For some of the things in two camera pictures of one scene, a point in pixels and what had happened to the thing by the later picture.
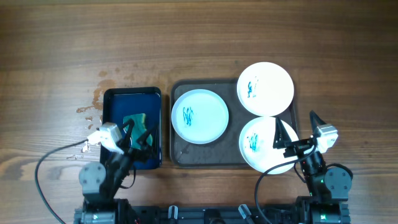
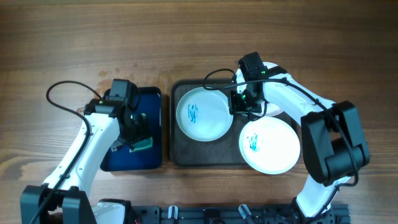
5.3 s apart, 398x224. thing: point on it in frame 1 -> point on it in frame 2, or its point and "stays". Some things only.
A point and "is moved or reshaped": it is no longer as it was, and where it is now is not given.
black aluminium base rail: (209, 214) stays
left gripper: (147, 151) -> (143, 129)
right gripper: (296, 147) -> (236, 108)
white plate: (256, 146) stays
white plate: (199, 116) is moved or reshaped
